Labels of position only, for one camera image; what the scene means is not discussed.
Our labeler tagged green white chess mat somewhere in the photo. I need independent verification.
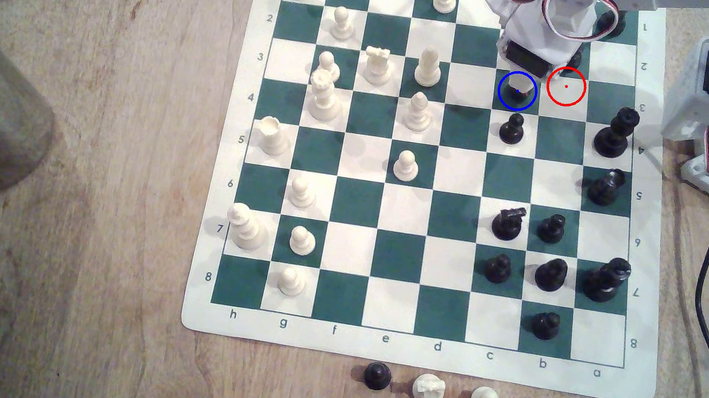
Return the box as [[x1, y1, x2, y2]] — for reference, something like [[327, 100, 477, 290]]
[[179, 0, 709, 398]]

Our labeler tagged black rook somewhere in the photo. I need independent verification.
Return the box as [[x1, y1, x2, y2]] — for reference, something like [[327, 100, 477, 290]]
[[590, 5, 630, 45]]

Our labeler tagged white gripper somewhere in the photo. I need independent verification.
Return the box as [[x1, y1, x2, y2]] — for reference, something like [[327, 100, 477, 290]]
[[410, 0, 625, 120]]

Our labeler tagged black queen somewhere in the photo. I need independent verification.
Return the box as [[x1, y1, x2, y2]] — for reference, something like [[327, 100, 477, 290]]
[[590, 101, 643, 164]]

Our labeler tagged black king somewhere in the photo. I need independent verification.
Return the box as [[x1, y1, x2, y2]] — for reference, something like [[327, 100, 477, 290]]
[[580, 252, 634, 309]]

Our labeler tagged black bishop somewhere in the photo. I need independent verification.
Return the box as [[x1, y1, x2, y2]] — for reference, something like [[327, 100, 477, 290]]
[[531, 254, 571, 297]]

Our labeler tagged black pawn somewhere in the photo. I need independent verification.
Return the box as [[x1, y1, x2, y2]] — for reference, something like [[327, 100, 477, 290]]
[[499, 80, 536, 113], [496, 111, 529, 148], [481, 250, 516, 287], [360, 359, 396, 394], [534, 210, 569, 248], [529, 308, 564, 344], [563, 47, 587, 76]]

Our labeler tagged white bishop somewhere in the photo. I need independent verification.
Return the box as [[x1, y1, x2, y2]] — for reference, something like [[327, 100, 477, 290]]
[[411, 44, 448, 91], [401, 89, 438, 135]]

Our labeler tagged white knight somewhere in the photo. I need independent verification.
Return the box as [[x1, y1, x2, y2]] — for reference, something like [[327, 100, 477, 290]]
[[410, 370, 448, 398]]

